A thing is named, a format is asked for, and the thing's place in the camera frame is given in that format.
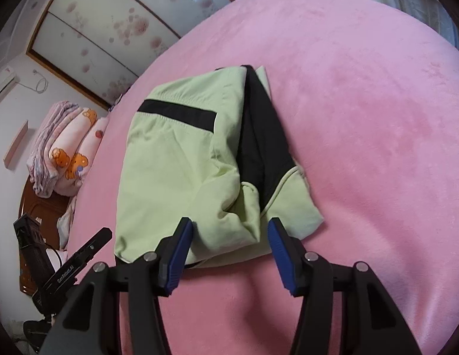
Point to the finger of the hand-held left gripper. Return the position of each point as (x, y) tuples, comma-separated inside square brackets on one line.
[(98, 239)]

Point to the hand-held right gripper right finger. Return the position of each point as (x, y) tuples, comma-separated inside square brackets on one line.
[(283, 259)]

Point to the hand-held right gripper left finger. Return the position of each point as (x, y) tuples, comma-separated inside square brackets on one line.
[(179, 255)]

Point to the green and black hooded jacket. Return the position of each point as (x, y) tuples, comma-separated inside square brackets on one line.
[(177, 155)]

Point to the light blue floral cloth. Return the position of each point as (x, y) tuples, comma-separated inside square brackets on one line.
[(66, 222)]

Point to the brown wooden headboard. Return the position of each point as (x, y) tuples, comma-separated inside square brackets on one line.
[(48, 207)]

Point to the folded bear print quilt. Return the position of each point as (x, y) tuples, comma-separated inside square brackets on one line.
[(74, 155)]

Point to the folded cartoon print quilts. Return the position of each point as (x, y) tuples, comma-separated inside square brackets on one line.
[(44, 148)]

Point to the pink bed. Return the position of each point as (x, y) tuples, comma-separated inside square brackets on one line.
[(362, 118)]

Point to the white air conditioner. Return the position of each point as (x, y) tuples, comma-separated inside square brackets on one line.
[(3, 83)]

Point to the floral sliding door wardrobe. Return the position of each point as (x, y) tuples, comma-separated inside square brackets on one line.
[(103, 26)]

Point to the pink wall shelf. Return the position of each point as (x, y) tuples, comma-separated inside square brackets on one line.
[(15, 142)]

